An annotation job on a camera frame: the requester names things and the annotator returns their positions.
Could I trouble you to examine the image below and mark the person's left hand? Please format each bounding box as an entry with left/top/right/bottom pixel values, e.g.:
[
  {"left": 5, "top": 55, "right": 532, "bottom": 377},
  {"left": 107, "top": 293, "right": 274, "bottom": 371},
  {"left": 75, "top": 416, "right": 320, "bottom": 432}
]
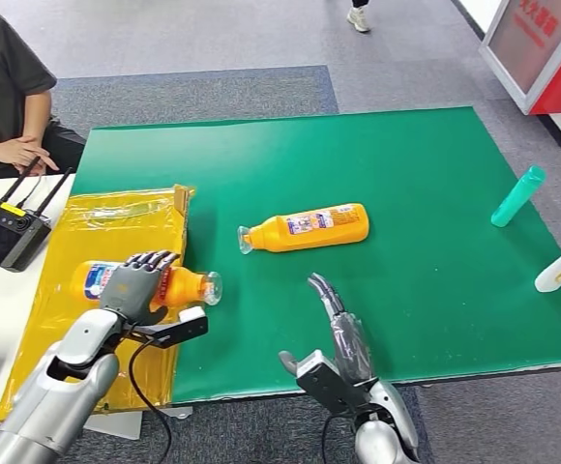
[{"left": 0, "top": 135, "right": 60, "bottom": 175}]

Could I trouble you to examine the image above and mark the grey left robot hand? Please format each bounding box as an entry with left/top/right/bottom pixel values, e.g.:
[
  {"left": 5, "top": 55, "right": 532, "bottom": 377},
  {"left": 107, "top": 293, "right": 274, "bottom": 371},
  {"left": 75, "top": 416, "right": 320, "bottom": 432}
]
[{"left": 98, "top": 250, "right": 181, "bottom": 328}]

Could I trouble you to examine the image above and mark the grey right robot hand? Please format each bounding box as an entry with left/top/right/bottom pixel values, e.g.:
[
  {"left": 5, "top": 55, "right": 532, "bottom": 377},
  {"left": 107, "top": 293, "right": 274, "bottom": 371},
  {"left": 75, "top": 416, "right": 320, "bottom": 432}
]
[{"left": 278, "top": 273, "right": 376, "bottom": 386}]

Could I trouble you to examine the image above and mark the orange bottle with clear cap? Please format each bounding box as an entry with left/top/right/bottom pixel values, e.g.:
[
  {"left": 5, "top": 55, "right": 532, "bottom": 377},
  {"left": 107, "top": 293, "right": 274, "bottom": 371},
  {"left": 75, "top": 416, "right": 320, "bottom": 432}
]
[
  {"left": 237, "top": 203, "right": 370, "bottom": 255},
  {"left": 70, "top": 259, "right": 224, "bottom": 308}
]

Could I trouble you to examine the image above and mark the teal plastic bottle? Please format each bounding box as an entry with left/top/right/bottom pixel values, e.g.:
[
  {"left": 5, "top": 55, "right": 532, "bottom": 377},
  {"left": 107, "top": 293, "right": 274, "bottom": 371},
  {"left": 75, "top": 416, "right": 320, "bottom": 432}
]
[{"left": 491, "top": 165, "right": 547, "bottom": 228}]

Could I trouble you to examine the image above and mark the yellow taped cardboard box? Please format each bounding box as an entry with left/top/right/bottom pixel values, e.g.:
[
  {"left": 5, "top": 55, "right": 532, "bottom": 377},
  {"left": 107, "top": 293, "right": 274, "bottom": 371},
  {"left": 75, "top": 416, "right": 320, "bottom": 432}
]
[{"left": 0, "top": 184, "right": 197, "bottom": 422}]

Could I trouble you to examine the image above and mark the person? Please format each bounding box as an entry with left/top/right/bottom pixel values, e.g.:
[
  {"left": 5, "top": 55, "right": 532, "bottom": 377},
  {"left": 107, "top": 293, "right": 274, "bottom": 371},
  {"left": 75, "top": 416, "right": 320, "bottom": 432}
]
[{"left": 0, "top": 0, "right": 87, "bottom": 182}]

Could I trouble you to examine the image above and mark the black remote controller with antennas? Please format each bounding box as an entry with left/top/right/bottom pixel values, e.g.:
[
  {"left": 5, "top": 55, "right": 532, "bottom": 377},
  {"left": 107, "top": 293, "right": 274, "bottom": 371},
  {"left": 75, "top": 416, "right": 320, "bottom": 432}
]
[{"left": 0, "top": 157, "right": 75, "bottom": 273}]

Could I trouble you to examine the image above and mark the green table mat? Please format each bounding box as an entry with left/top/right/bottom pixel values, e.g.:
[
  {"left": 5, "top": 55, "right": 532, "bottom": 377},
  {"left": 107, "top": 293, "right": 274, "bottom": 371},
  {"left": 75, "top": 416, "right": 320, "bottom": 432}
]
[{"left": 70, "top": 106, "right": 561, "bottom": 405}]

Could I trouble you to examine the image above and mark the person's foot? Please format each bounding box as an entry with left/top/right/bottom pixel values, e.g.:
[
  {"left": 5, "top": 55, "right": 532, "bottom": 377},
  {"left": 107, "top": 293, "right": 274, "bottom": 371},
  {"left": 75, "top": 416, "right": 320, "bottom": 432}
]
[{"left": 346, "top": 0, "right": 372, "bottom": 34}]

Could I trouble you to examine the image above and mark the red white sign stand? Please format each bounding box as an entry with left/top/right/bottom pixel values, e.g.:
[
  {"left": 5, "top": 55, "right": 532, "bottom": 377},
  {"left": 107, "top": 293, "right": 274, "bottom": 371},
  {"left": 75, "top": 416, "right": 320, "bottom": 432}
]
[{"left": 478, "top": 0, "right": 561, "bottom": 117}]

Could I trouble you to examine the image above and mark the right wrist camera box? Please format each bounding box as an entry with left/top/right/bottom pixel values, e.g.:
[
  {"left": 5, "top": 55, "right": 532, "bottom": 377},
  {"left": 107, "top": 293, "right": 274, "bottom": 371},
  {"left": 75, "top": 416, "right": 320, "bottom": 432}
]
[{"left": 296, "top": 348, "right": 378, "bottom": 415}]

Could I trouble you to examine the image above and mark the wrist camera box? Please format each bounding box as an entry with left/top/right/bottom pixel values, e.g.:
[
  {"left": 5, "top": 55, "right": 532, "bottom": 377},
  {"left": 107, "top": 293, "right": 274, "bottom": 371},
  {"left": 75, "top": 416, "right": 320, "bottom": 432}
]
[
  {"left": 296, "top": 348, "right": 378, "bottom": 415},
  {"left": 140, "top": 305, "right": 209, "bottom": 350}
]

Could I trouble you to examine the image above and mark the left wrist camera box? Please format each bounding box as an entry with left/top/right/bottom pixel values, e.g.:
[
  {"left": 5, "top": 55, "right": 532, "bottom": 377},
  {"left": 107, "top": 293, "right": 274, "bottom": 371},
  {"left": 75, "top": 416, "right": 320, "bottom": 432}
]
[{"left": 140, "top": 305, "right": 209, "bottom": 350}]

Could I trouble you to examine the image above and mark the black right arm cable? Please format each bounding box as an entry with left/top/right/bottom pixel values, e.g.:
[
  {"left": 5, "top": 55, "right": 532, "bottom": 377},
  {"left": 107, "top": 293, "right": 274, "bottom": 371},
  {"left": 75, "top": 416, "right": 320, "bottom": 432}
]
[{"left": 321, "top": 413, "right": 355, "bottom": 464}]

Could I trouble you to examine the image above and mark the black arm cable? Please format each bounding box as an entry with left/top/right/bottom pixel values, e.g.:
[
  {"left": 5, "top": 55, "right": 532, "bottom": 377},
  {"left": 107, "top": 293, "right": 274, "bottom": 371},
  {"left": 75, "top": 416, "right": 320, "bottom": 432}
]
[
  {"left": 321, "top": 413, "right": 355, "bottom": 464},
  {"left": 128, "top": 339, "right": 172, "bottom": 464}
]

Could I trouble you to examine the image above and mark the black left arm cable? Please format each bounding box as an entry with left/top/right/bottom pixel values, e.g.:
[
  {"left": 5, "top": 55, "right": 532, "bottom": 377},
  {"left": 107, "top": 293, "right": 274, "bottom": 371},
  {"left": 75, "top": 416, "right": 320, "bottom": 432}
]
[{"left": 128, "top": 339, "right": 172, "bottom": 464}]

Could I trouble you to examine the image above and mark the grey metal table bracket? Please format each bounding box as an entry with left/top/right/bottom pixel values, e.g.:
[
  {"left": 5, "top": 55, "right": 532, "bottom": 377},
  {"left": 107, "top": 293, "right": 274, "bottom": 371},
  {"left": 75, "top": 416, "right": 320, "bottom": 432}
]
[{"left": 157, "top": 405, "right": 194, "bottom": 421}]

